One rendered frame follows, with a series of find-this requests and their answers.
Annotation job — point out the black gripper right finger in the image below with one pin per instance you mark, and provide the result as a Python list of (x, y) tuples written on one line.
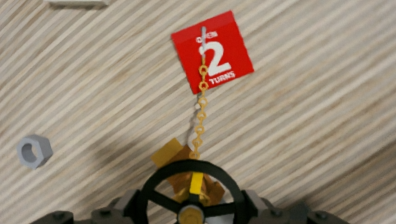
[(269, 214)]

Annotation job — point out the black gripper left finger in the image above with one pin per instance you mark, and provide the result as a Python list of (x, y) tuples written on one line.
[(123, 210)]

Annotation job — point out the red square tag with gold chain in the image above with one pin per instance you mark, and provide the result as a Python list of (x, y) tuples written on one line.
[(213, 58)]

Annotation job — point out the grey hex nut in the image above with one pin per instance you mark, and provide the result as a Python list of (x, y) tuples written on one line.
[(25, 151)]

